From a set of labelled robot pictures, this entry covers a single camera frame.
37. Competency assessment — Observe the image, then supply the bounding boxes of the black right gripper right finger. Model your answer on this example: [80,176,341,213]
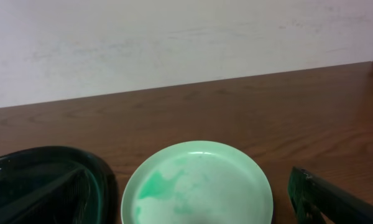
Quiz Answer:
[287,167,373,224]

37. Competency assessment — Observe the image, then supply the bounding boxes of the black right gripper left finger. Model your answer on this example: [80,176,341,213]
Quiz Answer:
[0,169,90,223]

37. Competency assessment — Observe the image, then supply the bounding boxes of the light green back plate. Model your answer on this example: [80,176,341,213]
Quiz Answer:
[120,141,274,224]

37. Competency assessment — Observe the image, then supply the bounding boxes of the round dark green tray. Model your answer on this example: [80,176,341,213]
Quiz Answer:
[0,146,119,224]

